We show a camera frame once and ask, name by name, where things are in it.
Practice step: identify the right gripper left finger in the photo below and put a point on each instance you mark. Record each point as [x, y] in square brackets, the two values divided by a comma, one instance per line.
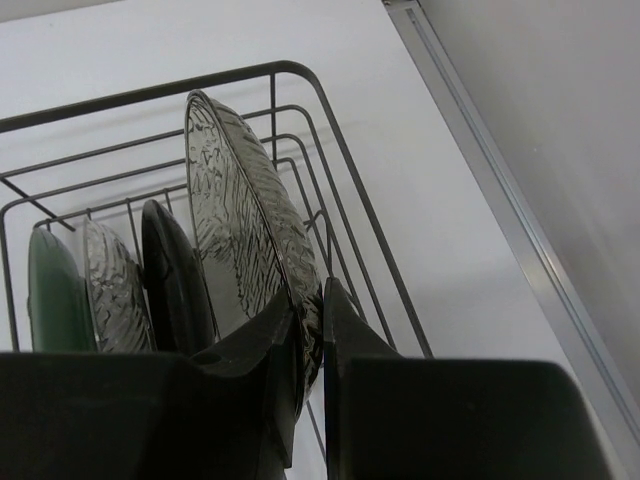
[225, 413]

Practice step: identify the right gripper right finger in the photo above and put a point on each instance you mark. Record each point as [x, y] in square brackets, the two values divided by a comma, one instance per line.
[392, 417]

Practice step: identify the black round plate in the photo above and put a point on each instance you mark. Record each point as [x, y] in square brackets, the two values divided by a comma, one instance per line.
[179, 305]

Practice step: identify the clear glass plate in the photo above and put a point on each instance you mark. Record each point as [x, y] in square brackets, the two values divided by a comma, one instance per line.
[117, 305]

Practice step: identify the smoky grey glass plate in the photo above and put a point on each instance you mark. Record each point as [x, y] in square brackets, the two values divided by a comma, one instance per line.
[250, 238]

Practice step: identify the blue floral ceramic plate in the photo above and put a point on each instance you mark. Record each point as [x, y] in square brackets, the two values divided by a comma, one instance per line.
[57, 299]

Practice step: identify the aluminium rail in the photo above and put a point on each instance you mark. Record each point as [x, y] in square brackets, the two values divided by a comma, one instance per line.
[564, 310]

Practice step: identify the metal wire dish rack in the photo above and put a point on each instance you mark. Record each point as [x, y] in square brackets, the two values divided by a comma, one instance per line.
[321, 207]

